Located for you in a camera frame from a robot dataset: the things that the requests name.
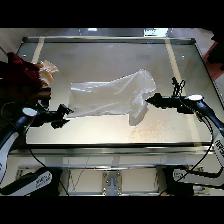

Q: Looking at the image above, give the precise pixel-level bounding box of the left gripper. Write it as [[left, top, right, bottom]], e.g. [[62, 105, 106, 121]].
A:
[[49, 103, 75, 120]]

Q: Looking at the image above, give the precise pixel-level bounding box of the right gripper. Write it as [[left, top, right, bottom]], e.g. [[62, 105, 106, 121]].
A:
[[145, 92, 183, 113]]

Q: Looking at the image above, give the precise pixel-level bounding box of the white shirt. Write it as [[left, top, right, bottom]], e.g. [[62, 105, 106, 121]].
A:
[[67, 68, 158, 127]]

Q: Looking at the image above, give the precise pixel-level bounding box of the dark brown garment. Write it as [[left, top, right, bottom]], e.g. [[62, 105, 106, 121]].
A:
[[19, 85, 53, 108]]

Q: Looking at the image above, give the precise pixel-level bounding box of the cream garment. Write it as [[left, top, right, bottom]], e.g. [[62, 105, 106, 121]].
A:
[[34, 59, 60, 89]]

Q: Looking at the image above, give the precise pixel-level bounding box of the red garment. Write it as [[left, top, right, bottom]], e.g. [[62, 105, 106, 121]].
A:
[[0, 52, 45, 101]]

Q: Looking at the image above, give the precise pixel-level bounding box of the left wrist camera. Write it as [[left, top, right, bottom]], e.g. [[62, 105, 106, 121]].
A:
[[50, 118, 71, 130]]

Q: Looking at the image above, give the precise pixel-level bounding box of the black cable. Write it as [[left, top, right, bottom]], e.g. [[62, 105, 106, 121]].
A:
[[24, 126, 70, 196], [159, 114, 215, 196]]

